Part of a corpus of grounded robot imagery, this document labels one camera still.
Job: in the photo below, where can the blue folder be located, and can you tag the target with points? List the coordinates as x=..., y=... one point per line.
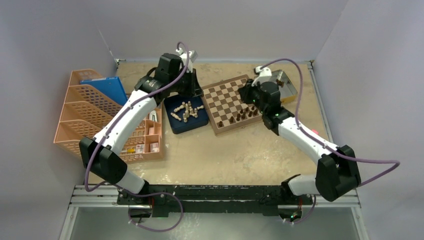
x=110, y=86

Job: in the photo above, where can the peach file rack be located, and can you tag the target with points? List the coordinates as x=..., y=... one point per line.
x=85, y=111

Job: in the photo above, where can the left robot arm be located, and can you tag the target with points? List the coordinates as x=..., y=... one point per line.
x=100, y=154

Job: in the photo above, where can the wooden chess board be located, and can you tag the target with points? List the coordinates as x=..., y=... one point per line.
x=222, y=101

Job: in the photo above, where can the dark blue square tray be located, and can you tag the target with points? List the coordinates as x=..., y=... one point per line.
x=185, y=108

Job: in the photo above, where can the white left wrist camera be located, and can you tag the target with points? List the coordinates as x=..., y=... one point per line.
x=187, y=58

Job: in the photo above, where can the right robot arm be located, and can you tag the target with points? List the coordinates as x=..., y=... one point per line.
x=336, y=174

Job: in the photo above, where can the light wooden king piece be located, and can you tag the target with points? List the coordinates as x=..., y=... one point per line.
x=176, y=116

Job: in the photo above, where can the dark wooden pawn lying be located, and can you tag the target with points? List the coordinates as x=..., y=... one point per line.
x=280, y=82

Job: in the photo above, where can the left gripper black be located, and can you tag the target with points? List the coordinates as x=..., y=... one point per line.
x=194, y=89

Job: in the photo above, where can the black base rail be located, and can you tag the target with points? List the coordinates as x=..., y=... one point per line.
x=268, y=200

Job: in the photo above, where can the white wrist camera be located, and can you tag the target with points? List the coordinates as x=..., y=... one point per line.
x=263, y=74
x=187, y=58

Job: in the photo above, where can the white stapler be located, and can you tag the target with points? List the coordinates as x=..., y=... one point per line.
x=153, y=116

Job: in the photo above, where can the yellow metal tin tray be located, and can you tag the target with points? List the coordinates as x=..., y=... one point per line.
x=288, y=92

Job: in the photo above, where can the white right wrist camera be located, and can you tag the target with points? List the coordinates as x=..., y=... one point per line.
x=263, y=74

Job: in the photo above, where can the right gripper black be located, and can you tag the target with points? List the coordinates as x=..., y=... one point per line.
x=246, y=90

